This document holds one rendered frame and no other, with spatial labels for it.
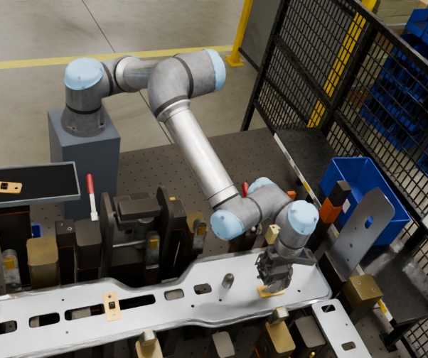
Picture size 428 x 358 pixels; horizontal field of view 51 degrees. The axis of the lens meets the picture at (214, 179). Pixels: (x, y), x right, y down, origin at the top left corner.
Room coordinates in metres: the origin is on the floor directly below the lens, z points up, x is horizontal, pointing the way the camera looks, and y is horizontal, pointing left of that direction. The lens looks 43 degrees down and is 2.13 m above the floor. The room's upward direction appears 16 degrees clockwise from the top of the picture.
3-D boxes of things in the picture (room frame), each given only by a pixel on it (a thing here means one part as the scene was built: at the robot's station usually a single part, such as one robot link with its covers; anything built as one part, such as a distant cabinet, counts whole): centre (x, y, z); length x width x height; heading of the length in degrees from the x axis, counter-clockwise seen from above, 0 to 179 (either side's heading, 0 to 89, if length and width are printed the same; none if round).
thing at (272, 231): (0.99, -0.24, 0.88); 0.04 x 0.04 x 0.37; 30
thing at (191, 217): (0.93, 0.02, 0.88); 0.11 x 0.07 x 0.37; 30
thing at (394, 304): (1.23, -0.51, 1.02); 0.90 x 0.22 x 0.03; 30
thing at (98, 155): (1.19, 0.49, 0.90); 0.20 x 0.20 x 0.40; 39
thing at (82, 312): (0.57, 0.24, 0.84); 0.12 x 0.05 x 0.29; 30
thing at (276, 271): (0.78, -0.23, 1.16); 0.09 x 0.08 x 0.12; 120
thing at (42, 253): (0.68, 0.40, 0.89); 0.12 x 0.08 x 0.38; 30
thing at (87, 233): (0.78, 0.31, 0.89); 0.12 x 0.07 x 0.38; 30
